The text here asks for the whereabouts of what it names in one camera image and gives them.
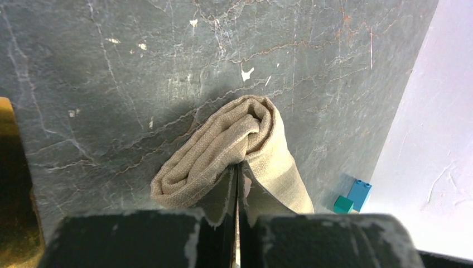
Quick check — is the teal cube block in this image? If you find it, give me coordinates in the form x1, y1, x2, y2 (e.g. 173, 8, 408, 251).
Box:
333, 195, 354, 214

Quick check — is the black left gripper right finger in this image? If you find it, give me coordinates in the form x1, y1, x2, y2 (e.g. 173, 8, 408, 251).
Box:
238, 162, 423, 267

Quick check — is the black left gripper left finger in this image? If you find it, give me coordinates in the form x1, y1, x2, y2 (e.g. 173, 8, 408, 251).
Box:
39, 165, 238, 267

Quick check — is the beige cloth napkin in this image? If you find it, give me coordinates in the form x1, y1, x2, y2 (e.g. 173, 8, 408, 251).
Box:
151, 95, 314, 214

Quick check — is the blue triangular block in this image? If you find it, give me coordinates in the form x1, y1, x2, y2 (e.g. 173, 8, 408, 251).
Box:
347, 179, 372, 212

